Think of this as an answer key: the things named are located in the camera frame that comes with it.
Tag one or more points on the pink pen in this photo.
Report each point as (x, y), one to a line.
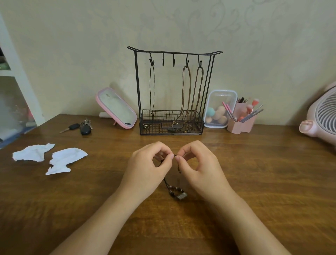
(225, 107)
(229, 110)

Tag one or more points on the person's left hand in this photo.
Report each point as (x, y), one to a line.
(144, 173)

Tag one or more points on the teal makeup sponge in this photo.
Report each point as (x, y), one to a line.
(210, 112)

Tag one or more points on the pink framed table mirror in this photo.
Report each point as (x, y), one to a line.
(116, 107)

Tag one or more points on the dark cosmetic pencils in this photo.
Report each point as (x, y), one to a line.
(242, 100)

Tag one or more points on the white crumpled paper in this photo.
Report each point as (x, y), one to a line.
(67, 157)
(31, 153)

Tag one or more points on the pink makeup brush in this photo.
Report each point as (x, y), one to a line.
(250, 108)

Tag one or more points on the pink brush holder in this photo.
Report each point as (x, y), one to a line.
(239, 128)

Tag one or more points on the clear plastic container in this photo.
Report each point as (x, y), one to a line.
(220, 97)

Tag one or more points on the person's left forearm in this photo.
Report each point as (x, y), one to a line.
(92, 228)

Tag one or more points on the coral tipped makeup brush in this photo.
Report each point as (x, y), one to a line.
(255, 102)

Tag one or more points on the black headed car key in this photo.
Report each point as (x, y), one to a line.
(74, 126)

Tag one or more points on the person's right hand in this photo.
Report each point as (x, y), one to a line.
(207, 173)

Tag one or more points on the person's right forearm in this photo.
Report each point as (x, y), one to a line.
(252, 228)

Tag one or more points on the black oval key fob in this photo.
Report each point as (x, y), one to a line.
(85, 130)

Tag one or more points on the pink pig shaped desk fan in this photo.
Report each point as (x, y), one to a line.
(319, 123)

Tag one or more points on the small peach makeup sponge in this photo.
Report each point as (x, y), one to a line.
(208, 120)

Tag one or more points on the grey purple pencil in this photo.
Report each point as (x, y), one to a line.
(251, 115)

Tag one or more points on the silver key bunch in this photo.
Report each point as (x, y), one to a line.
(87, 122)

